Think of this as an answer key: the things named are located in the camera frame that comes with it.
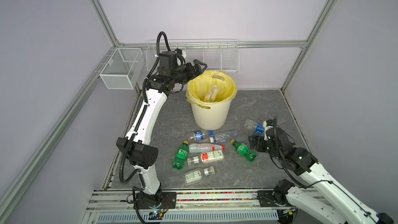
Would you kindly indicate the clear crushed water bottle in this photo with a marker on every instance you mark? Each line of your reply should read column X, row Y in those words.
column 223, row 136

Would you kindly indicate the long white wire shelf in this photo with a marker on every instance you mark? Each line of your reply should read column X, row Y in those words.
column 218, row 54

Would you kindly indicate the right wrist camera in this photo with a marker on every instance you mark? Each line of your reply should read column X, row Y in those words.
column 269, row 124

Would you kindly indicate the clear bottle red white label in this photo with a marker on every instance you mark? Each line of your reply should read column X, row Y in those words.
column 208, row 157

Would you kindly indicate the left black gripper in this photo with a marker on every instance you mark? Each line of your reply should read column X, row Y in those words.
column 193, row 74

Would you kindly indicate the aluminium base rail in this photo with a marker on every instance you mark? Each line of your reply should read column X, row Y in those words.
column 206, row 207

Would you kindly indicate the green soda bottle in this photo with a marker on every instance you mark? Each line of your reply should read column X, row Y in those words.
column 244, row 150
column 181, row 155

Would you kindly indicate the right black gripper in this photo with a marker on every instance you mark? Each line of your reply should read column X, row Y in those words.
column 253, row 142

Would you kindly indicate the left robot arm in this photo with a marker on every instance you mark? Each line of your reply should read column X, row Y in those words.
column 138, row 156

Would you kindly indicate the clear bottle green label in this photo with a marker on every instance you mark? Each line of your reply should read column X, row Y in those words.
column 197, row 175

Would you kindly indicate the yellow bin liner bag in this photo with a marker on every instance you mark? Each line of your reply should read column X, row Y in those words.
column 198, row 87

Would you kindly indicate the small white mesh basket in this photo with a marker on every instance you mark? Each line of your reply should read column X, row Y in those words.
column 123, row 68

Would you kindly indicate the clear bottle yellow label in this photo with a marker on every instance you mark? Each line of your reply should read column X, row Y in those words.
column 213, row 94

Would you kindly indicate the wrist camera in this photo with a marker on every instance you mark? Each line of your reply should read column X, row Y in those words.
column 269, row 124
column 172, row 59

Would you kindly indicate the Pepsi water bottle blue label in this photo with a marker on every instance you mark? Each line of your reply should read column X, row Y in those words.
column 202, row 136

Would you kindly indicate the white bottle red cap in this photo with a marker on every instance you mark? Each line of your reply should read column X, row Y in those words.
column 204, row 147

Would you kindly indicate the cream plastic waste bin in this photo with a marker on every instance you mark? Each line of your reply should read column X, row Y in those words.
column 211, row 119

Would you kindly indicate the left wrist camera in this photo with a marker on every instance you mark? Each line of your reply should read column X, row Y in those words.
column 172, row 59

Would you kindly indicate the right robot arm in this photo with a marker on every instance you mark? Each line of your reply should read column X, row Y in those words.
column 310, row 187

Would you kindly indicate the clear bottle far right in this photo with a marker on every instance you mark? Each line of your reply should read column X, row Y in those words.
column 255, row 127

